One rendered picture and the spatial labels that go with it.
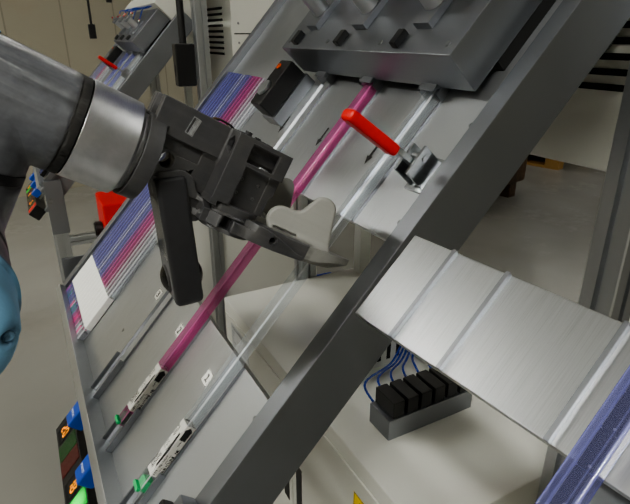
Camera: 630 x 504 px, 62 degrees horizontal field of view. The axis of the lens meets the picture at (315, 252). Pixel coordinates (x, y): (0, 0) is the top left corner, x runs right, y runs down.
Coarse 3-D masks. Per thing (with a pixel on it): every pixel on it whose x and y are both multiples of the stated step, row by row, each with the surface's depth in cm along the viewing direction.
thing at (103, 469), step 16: (64, 288) 98; (64, 304) 91; (64, 320) 87; (80, 352) 79; (80, 368) 74; (80, 384) 70; (80, 400) 68; (96, 400) 69; (96, 416) 66; (96, 432) 62; (96, 448) 60; (96, 464) 57; (112, 464) 59; (96, 480) 56; (112, 480) 56; (96, 496) 54; (112, 496) 54
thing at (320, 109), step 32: (288, 0) 100; (288, 32) 92; (256, 64) 94; (512, 64) 48; (320, 96) 70; (352, 96) 65; (384, 96) 60; (416, 96) 56; (448, 96) 52; (480, 96) 49; (256, 128) 80; (288, 128) 72; (320, 128) 67; (352, 128) 61; (384, 128) 57; (448, 128) 50; (352, 160) 58; (320, 192) 59; (384, 192) 52; (384, 224) 49
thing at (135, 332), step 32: (160, 256) 80; (128, 288) 82; (160, 288) 74; (128, 320) 76; (160, 320) 69; (96, 352) 78; (128, 352) 71; (160, 352) 65; (192, 352) 60; (224, 352) 56; (96, 384) 71; (128, 384) 66; (160, 384) 61; (192, 384) 57; (256, 384) 50; (160, 416) 58; (224, 416) 50; (128, 448) 59; (160, 448) 55; (192, 448) 51; (224, 448) 48; (128, 480) 56; (160, 480) 52; (192, 480) 49
